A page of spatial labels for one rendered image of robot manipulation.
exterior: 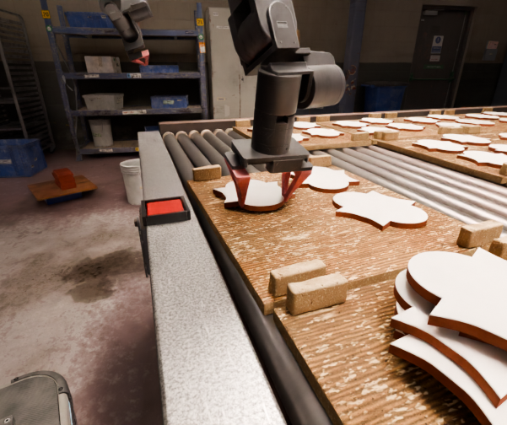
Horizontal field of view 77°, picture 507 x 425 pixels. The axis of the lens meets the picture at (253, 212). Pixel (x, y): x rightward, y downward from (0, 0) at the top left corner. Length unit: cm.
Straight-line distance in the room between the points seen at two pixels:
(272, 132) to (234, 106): 457
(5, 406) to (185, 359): 104
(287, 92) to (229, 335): 29
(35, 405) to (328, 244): 105
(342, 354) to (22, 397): 114
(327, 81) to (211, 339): 35
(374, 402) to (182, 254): 29
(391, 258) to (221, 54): 467
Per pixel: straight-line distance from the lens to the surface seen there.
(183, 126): 136
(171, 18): 550
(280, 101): 43
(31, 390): 132
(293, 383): 29
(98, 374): 161
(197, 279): 40
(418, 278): 29
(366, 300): 35
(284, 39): 44
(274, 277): 32
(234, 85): 499
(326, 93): 47
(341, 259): 40
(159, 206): 58
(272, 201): 52
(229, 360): 31
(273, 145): 45
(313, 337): 30
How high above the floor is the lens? 114
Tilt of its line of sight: 24 degrees down
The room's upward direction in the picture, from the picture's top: straight up
